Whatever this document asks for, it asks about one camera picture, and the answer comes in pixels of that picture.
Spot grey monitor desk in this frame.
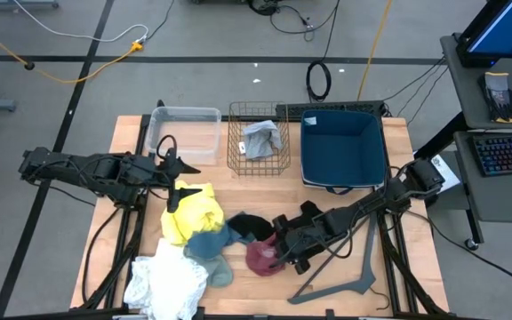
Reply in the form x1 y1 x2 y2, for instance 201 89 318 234
439 34 512 132

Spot maroon pink cloth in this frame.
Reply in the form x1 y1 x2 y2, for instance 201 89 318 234
244 233 289 278

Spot computer monitor blue screen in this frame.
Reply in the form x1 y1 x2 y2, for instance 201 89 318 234
455 0 512 68

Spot light grey cloth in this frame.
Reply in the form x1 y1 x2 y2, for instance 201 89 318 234
240 119 284 162

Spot backlit computer keyboard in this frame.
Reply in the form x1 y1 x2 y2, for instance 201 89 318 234
470 131 512 178

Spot teal cloth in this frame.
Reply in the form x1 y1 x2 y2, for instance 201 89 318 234
183 212 258 289

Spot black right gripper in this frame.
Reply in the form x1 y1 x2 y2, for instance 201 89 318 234
272 212 342 276

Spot black grey work gloves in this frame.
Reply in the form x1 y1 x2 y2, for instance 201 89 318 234
477 71 512 124

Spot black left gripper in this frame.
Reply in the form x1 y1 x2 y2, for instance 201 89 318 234
146 148 204 214

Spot gold wire basket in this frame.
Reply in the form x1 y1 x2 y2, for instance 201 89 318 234
227 100 292 178

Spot black coiled floor cable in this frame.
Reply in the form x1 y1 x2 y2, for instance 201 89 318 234
305 0 341 104

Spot clear plastic storage bin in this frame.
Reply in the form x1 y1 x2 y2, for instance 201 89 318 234
144 106 223 167

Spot black power strip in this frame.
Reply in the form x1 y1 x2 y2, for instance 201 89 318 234
275 99 388 121

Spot black tangled floor cable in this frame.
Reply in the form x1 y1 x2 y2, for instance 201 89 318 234
246 0 316 44

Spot navy white striped fabric bin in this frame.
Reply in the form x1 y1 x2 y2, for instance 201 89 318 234
300 108 388 196

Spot black looped gripper cable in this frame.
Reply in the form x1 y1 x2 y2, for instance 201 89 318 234
155 133 179 162

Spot white lace cloth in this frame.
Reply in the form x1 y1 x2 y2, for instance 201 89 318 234
123 238 210 320

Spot yellow floor cable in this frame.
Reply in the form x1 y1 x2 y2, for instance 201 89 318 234
356 0 393 101
0 17 145 85

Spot white paper sheet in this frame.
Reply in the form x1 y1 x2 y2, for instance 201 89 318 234
415 152 462 195

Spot yellow cloth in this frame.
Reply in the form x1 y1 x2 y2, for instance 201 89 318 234
159 179 227 247

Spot white floor cable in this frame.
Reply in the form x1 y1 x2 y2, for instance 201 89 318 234
12 0 150 44

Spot grey keyboard desk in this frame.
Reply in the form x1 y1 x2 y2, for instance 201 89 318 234
415 110 512 252

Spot grey clothes hanger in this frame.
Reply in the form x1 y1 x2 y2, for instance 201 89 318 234
287 212 392 311

